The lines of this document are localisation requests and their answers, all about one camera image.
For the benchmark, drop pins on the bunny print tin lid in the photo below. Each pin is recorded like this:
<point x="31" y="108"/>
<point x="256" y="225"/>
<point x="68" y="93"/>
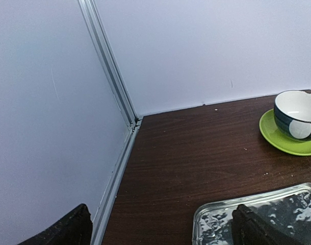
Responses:
<point x="288" y="210"/>

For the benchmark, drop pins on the left aluminium frame post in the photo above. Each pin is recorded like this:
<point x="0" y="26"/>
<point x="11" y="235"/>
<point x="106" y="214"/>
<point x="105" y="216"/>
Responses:
<point x="103" y="49"/>

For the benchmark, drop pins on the green saucer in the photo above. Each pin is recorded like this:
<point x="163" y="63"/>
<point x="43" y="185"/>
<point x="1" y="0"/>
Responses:
<point x="276" y="138"/>

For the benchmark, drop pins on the dark white-lined cup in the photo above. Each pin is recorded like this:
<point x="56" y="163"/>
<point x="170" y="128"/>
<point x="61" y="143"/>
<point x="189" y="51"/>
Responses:
<point x="292" y="114"/>

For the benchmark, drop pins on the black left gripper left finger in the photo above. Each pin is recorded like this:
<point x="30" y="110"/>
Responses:
<point x="73" y="228"/>

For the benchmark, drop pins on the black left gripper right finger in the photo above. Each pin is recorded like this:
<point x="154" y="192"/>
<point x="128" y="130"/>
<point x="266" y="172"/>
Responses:
<point x="247" y="227"/>

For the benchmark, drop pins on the left side frame rail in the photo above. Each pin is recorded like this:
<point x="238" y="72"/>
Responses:
<point x="103" y="212"/>

